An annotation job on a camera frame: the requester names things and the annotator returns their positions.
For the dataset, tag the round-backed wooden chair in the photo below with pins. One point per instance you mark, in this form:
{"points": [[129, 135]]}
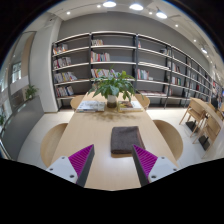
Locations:
{"points": [[144, 100], [170, 138], [76, 101], [51, 143]]}

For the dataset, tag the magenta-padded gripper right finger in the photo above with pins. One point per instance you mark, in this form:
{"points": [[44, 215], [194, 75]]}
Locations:
{"points": [[145, 160]]}

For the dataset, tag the green potted plant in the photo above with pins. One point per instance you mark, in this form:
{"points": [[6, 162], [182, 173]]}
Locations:
{"points": [[113, 86]]}

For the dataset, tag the white magazine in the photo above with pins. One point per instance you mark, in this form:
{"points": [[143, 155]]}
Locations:
{"points": [[90, 106]]}

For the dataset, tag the group of ceiling lights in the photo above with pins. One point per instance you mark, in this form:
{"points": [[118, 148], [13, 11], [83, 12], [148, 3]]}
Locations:
{"points": [[136, 6]]}

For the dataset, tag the zigzag-striped grey towel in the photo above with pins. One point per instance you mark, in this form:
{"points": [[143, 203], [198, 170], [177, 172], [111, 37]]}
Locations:
{"points": [[126, 140]]}

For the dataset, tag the grey bookshelf unit with books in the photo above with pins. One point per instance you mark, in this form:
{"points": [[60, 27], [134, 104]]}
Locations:
{"points": [[160, 70]]}

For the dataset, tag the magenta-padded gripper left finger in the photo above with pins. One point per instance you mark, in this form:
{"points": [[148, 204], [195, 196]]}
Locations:
{"points": [[80, 160]]}

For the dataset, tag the yellow-edged book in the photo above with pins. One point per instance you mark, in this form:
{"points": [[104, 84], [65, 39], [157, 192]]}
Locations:
{"points": [[130, 106]]}

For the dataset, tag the small green floor plant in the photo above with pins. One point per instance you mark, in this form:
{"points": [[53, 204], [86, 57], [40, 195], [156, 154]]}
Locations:
{"points": [[31, 91]]}

